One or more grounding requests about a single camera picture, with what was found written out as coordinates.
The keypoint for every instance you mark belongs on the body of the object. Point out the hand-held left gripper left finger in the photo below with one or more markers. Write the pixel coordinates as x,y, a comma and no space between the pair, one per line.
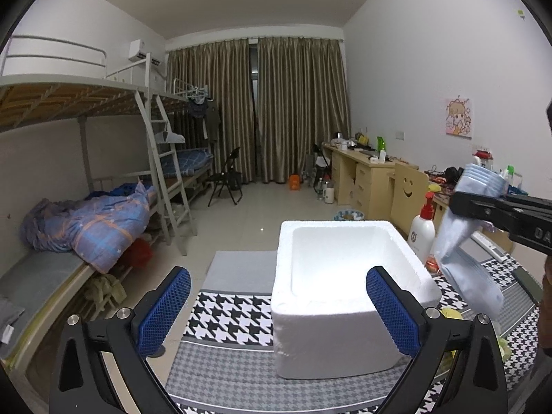
166,310

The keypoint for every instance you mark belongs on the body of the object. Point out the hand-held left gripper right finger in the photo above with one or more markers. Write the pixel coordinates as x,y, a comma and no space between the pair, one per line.
392,315

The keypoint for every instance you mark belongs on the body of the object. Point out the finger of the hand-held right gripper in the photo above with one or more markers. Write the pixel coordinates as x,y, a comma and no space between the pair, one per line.
478,206

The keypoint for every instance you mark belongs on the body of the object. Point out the pale blue soft packet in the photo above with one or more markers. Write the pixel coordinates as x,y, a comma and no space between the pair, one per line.
465,246

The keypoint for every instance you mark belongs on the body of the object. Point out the white foam box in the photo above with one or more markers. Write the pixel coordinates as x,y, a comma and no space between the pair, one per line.
327,319

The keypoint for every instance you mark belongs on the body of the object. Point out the yellow green soft item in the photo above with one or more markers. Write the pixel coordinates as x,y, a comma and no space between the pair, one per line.
450,312

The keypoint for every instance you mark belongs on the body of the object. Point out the white power strip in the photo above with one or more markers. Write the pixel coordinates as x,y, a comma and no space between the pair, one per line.
489,246

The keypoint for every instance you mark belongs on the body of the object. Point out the black headphones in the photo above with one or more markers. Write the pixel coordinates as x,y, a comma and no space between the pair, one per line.
450,174

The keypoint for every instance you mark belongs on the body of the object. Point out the green cap bottle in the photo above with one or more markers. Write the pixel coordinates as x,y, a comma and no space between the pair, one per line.
509,174

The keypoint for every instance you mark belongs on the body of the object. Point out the red topped container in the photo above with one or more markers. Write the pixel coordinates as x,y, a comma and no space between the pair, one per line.
483,158

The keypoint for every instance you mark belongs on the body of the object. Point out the red bag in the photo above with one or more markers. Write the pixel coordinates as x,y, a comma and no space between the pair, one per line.
140,252

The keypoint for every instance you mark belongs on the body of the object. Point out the red snack packet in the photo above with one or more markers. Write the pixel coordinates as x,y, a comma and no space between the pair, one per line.
432,264

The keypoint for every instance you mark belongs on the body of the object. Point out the white red pump lotion bottle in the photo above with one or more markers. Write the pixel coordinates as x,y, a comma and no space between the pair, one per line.
420,235

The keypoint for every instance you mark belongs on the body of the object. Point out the yellow green cloth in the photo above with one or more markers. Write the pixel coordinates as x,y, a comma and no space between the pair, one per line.
103,289

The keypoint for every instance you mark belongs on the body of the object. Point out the black white houndstooth blanket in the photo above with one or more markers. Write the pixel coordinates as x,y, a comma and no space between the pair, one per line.
233,310

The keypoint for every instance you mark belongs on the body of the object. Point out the wooden smiley face chair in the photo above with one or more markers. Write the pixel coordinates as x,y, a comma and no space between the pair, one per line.
407,189

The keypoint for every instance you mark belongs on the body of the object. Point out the black flat bar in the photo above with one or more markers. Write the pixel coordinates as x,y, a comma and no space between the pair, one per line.
528,284

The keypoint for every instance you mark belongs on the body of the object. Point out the blue plaid quilt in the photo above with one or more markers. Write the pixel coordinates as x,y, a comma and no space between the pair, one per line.
95,228

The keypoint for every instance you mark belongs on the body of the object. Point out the patterned bowl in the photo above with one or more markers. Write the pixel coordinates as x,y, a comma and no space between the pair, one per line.
349,214

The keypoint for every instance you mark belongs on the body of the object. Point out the light wooden desk with drawers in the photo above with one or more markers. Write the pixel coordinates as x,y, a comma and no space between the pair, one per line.
371,177

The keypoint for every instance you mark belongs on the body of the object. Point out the green packet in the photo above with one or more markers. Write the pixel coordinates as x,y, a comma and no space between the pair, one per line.
381,142

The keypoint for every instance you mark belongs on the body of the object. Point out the white metal bed ladder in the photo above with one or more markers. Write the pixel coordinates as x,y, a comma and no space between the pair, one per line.
166,189

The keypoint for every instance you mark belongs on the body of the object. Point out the grey mattress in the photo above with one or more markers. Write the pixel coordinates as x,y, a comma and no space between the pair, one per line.
39,284

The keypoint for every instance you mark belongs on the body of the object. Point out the black folding chair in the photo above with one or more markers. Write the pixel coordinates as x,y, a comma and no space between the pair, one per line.
224,178

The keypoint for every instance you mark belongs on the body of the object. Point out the bunk bed with blue mattress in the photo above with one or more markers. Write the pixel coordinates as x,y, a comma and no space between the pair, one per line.
189,161

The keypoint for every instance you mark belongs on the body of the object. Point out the silver kettle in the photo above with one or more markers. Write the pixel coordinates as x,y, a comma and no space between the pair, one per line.
340,140

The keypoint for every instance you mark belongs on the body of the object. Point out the orange stool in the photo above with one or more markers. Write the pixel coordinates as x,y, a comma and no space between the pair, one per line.
294,182

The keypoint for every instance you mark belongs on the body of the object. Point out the dark hanging clothes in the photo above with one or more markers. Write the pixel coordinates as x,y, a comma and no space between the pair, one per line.
212,120

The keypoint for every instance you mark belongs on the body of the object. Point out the brown curtain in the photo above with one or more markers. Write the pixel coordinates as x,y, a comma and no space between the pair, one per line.
215,108
302,108

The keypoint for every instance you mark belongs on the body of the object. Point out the white metal bunk bed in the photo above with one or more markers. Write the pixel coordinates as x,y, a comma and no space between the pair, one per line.
64,95

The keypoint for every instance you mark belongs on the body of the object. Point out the white air conditioner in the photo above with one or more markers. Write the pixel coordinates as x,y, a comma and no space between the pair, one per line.
140,49

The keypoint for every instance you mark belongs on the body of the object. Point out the cartoon wall poster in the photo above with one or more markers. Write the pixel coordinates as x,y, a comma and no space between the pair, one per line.
459,116

